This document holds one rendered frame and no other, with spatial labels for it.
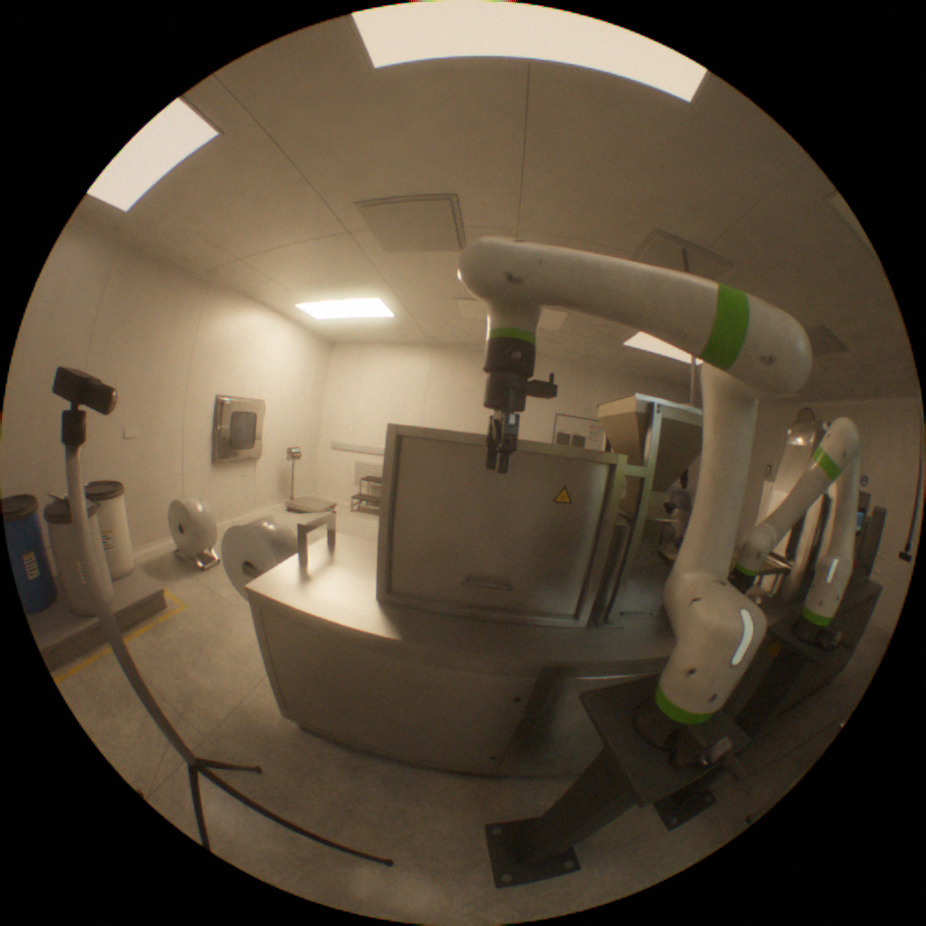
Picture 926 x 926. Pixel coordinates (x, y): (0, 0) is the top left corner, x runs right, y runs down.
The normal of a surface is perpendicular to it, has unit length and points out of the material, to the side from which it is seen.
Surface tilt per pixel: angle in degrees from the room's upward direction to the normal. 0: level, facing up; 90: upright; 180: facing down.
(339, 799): 0
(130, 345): 90
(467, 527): 90
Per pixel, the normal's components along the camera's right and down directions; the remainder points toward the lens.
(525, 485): -0.10, 0.09
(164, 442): 0.99, 0.13
